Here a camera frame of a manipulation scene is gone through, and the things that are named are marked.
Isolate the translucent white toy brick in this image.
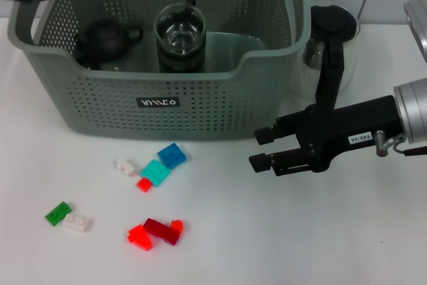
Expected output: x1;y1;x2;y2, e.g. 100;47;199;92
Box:
113;158;139;178

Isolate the black teapot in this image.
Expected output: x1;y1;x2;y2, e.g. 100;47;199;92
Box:
73;18;144;64

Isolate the bright red toy brick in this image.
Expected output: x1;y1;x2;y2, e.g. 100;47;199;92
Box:
127;224;154;251

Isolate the long green toy brick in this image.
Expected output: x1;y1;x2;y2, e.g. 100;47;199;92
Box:
45;200;73;228

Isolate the blue toy brick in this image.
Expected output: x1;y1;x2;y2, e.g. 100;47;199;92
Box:
156;142;187;170

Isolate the dark red toy brick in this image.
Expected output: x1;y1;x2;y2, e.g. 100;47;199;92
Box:
142;217;181;246

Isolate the small red toy brick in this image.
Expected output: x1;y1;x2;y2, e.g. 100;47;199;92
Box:
136;177;152;193

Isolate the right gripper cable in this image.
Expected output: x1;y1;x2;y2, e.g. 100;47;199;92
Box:
373;129;427;158

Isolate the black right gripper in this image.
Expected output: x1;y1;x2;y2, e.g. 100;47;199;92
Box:
248;94;405;178

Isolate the grey perforated storage basket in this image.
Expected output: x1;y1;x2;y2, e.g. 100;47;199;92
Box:
7;0;312;141

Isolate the teal toy brick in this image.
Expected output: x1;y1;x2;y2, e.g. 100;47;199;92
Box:
139;160;171;188

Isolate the glass coffee pot black handle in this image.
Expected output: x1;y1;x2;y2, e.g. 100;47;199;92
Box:
302;4;361;105

